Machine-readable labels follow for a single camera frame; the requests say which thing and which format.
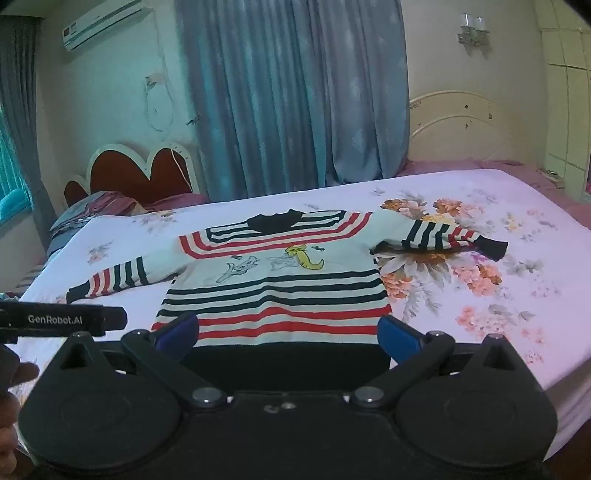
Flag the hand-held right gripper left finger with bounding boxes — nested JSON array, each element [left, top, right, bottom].
[[41, 313, 229, 411]]

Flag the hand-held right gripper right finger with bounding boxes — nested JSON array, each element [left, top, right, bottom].
[[350, 315, 533, 411]]

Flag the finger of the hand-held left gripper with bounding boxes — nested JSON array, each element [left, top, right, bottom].
[[102, 307, 129, 332]]

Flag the striped knitted sweater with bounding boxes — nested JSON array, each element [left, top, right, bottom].
[[66, 209, 509, 348]]

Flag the person's left hand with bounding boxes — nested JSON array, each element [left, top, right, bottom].
[[0, 344, 40, 480]]

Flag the bed with floral sheet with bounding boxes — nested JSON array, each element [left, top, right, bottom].
[[14, 167, 591, 457]]

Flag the folded patterned blanket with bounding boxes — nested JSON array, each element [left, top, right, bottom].
[[46, 190, 153, 254]]

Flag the pink bed sheet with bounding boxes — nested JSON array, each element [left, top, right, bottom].
[[139, 191, 209, 214], [396, 158, 548, 179]]

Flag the red heart-shaped headboard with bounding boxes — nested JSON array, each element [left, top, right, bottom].
[[64, 143, 202, 208]]

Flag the grey curtain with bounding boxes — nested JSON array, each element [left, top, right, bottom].
[[0, 16, 60, 254]]

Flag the blue curtain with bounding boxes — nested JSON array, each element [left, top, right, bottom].
[[175, 0, 413, 200]]

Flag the cream wardrobe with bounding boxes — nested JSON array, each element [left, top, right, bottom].
[[538, 0, 591, 205]]

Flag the white air conditioner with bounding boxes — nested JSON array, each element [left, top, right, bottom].
[[62, 0, 154, 53]]

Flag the white wall cable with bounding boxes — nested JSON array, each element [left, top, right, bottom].
[[144, 41, 177, 133]]

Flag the crystal wall lamp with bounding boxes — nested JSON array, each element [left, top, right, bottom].
[[457, 13, 490, 47]]

